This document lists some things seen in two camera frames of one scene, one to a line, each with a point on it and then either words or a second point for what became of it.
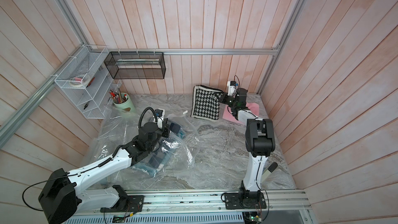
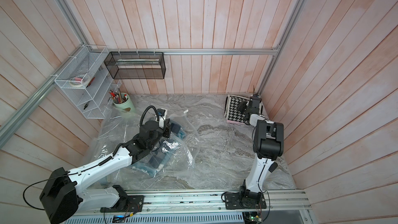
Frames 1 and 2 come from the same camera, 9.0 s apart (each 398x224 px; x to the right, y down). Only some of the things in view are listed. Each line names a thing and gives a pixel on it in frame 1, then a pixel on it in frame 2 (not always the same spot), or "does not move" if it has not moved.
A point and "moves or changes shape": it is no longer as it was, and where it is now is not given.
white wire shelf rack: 88,79 does not move
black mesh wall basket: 136,65 does not move
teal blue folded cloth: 163,151 does not move
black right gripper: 223,98 -> 241,106
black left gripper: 166,128 does not move
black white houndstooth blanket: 205,102 moves or changes shape
